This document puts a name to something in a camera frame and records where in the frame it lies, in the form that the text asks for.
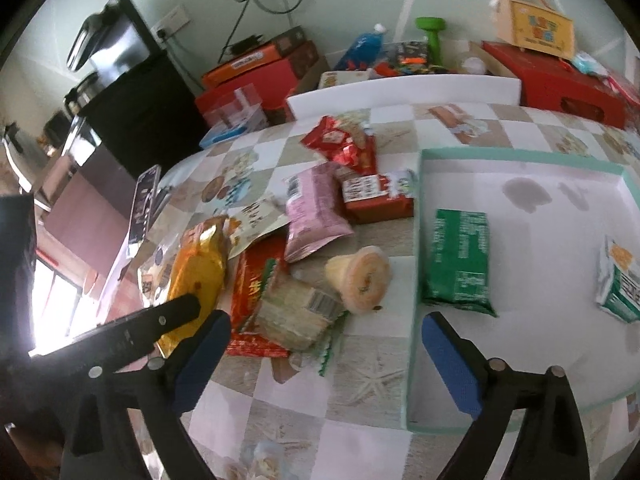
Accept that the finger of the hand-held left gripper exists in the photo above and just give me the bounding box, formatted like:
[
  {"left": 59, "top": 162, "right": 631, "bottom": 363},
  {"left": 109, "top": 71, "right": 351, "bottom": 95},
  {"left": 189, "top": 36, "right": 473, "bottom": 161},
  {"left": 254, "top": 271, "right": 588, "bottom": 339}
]
[{"left": 27, "top": 293, "right": 202, "bottom": 376}]

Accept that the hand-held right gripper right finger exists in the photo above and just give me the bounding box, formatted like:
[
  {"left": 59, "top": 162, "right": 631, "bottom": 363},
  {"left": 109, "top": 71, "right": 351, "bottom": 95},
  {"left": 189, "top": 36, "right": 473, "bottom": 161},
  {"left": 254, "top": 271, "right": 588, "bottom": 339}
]
[{"left": 421, "top": 311, "right": 592, "bottom": 480}]

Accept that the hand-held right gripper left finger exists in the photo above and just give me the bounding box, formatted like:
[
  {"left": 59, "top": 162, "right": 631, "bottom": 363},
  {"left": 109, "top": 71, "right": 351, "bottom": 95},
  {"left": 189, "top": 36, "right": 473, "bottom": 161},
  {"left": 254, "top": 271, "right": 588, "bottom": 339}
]
[{"left": 60, "top": 309, "right": 233, "bottom": 480}]

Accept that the yellow jelly cup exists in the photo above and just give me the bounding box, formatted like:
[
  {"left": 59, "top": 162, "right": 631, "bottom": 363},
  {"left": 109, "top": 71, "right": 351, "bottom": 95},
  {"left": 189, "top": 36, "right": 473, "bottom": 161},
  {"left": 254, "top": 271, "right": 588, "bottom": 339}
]
[{"left": 324, "top": 245, "right": 391, "bottom": 316}]

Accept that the green clear snack packet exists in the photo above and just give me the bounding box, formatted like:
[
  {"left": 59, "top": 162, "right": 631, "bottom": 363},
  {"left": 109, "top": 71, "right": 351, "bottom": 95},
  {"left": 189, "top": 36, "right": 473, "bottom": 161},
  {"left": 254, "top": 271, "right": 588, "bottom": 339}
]
[{"left": 406, "top": 147, "right": 640, "bottom": 435}]

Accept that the beige pastry packet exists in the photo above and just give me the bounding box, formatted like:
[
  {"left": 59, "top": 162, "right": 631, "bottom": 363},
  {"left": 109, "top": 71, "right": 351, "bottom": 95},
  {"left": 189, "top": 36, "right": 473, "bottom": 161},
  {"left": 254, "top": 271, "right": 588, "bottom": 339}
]
[{"left": 226, "top": 194, "right": 292, "bottom": 261}]

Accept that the brown cabinet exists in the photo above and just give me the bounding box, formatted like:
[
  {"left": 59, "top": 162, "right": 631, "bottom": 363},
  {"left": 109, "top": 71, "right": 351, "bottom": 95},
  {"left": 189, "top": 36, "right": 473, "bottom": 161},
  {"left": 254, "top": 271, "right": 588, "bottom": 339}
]
[{"left": 34, "top": 156, "right": 133, "bottom": 277}]

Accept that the red snack packet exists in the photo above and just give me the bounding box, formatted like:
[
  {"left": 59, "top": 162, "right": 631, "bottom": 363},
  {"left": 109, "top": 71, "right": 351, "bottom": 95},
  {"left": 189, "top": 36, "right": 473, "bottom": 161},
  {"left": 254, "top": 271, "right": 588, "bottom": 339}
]
[{"left": 226, "top": 236, "right": 292, "bottom": 359}]

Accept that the golden yellow snack packet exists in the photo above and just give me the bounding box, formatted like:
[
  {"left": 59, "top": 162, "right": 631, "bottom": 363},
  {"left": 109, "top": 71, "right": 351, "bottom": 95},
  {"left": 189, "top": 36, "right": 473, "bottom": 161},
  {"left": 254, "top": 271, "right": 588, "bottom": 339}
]
[{"left": 154, "top": 216, "right": 232, "bottom": 357}]

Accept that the clear cracker packet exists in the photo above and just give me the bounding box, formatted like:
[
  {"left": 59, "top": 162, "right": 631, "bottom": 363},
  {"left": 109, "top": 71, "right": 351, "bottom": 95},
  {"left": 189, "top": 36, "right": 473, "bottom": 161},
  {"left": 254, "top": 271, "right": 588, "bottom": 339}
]
[{"left": 251, "top": 279, "right": 351, "bottom": 377}]

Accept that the smartphone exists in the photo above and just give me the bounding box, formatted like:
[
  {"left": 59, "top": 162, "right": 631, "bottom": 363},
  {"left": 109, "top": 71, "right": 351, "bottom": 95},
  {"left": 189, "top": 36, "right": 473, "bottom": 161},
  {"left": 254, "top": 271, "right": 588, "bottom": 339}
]
[{"left": 126, "top": 164, "right": 162, "bottom": 261}]

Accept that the red snack box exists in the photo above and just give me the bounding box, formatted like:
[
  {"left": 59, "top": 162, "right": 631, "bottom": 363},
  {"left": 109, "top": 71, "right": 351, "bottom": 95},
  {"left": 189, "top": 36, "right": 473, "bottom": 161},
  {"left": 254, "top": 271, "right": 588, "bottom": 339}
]
[{"left": 341, "top": 170, "right": 416, "bottom": 224}]

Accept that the pink snack packet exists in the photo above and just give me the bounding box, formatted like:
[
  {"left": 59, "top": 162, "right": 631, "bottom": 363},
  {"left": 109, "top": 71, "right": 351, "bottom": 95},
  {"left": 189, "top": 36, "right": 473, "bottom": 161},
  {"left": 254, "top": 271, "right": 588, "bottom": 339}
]
[{"left": 283, "top": 162, "right": 356, "bottom": 264}]

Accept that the green and white snack packet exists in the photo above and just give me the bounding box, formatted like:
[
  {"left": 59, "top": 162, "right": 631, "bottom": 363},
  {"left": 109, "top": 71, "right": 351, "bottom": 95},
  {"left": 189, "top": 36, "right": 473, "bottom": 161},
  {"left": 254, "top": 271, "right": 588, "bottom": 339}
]
[{"left": 595, "top": 234, "right": 640, "bottom": 324}]

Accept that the blue tissue box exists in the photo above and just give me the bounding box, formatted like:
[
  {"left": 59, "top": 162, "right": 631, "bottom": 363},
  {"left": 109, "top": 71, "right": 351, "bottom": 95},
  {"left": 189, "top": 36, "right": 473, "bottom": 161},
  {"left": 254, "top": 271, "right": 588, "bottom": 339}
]
[{"left": 199, "top": 107, "right": 269, "bottom": 149}]

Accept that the red candy bag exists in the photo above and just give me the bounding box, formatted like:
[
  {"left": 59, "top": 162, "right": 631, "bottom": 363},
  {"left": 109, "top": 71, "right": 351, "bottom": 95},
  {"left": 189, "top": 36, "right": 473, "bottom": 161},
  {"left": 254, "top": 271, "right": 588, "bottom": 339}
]
[{"left": 299, "top": 115, "right": 379, "bottom": 177}]

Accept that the clear plastic box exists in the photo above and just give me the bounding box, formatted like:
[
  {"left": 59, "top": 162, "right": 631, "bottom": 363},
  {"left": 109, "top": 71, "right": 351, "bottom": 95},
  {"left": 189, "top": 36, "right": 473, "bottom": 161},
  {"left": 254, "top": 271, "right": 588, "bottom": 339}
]
[{"left": 206, "top": 84, "right": 266, "bottom": 131}]

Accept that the white board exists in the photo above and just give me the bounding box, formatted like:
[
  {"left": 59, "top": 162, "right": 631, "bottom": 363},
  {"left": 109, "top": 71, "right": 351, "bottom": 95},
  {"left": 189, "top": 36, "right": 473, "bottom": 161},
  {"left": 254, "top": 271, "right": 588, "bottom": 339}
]
[{"left": 285, "top": 73, "right": 521, "bottom": 122}]

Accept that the large red box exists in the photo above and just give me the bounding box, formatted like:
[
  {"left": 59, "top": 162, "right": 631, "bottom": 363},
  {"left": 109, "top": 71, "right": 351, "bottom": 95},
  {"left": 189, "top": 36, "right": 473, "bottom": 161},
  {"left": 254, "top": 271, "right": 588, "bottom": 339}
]
[{"left": 194, "top": 56, "right": 302, "bottom": 122}]

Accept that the orange box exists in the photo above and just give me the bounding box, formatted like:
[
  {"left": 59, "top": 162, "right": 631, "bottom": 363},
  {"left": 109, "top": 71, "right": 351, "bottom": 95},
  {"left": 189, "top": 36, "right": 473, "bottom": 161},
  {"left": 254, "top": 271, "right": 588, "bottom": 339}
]
[{"left": 201, "top": 43, "right": 282, "bottom": 89}]

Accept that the red cardboard box with cutout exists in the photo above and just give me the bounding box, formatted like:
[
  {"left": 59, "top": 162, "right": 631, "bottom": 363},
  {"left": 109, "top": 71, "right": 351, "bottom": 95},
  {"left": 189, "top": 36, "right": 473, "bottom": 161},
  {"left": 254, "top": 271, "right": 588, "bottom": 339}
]
[{"left": 481, "top": 41, "right": 629, "bottom": 130}]

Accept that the small card box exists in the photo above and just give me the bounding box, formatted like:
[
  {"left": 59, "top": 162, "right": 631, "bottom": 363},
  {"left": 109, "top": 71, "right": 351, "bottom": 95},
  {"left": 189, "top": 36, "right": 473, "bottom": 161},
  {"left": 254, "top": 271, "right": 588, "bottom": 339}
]
[{"left": 317, "top": 70, "right": 372, "bottom": 92}]

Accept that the colourful toy pack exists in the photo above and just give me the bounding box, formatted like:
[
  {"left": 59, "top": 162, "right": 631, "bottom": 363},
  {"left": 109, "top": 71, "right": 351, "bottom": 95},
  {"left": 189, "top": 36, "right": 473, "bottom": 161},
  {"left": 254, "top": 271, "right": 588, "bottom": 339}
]
[{"left": 386, "top": 40, "right": 432, "bottom": 77}]

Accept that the black power adapter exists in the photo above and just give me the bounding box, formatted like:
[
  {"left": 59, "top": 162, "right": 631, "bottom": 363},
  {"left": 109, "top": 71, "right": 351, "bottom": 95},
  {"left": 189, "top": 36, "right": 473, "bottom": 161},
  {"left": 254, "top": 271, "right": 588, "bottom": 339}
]
[{"left": 222, "top": 34, "right": 272, "bottom": 56}]

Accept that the green dumbbell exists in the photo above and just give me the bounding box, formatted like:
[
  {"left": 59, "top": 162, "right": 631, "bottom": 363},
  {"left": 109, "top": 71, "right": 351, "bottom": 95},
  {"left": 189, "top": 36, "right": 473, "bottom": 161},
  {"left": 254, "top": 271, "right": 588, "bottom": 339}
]
[{"left": 414, "top": 17, "right": 449, "bottom": 69}]

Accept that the blue bottle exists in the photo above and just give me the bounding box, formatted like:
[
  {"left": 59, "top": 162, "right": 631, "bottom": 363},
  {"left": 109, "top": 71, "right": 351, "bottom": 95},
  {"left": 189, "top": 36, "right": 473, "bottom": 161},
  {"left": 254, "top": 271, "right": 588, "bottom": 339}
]
[{"left": 332, "top": 23, "right": 389, "bottom": 72}]

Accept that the dark brown box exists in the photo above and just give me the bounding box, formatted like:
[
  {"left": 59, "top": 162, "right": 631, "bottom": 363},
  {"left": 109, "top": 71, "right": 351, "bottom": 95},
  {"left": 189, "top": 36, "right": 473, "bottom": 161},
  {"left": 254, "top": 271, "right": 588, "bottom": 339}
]
[{"left": 269, "top": 26, "right": 321, "bottom": 79}]

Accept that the yellow cardboard box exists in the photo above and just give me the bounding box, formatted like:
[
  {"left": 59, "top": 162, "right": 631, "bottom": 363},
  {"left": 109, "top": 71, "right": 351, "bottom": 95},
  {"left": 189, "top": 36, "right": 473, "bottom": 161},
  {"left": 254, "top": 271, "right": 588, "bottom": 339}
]
[{"left": 491, "top": 0, "right": 576, "bottom": 57}]

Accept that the wall socket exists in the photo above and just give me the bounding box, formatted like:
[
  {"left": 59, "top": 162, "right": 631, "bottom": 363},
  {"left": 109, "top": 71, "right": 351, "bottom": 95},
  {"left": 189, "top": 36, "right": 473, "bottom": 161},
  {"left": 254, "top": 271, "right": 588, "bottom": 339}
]
[{"left": 149, "top": 4, "right": 192, "bottom": 39}]

